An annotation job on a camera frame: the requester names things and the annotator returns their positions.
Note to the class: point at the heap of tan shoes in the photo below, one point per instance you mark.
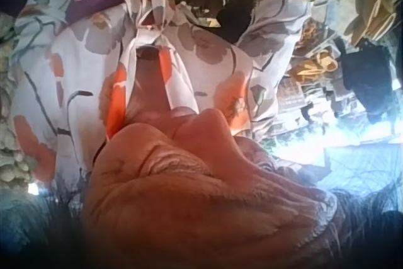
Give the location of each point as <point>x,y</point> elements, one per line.
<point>378,7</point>

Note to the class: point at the black bag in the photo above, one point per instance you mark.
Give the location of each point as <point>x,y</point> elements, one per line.
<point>368,70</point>

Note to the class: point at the beige shaggy rug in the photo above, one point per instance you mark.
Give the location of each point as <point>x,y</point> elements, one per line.
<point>11,143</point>

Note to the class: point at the pair of yellow-tan sandals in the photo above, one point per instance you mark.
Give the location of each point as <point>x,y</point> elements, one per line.
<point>318,62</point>

